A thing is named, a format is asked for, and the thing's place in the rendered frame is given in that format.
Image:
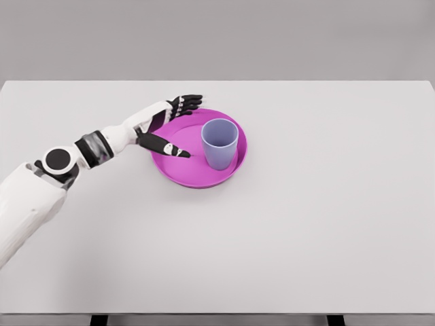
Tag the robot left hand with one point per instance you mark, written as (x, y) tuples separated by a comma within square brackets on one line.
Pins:
[(149, 117)]

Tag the lavender plastic cup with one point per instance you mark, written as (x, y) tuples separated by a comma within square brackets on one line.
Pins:
[(219, 144)]

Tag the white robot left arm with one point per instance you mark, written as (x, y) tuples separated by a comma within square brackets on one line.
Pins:
[(40, 190)]

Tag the magenta round plate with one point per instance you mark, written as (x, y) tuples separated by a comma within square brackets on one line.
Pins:
[(190, 169)]

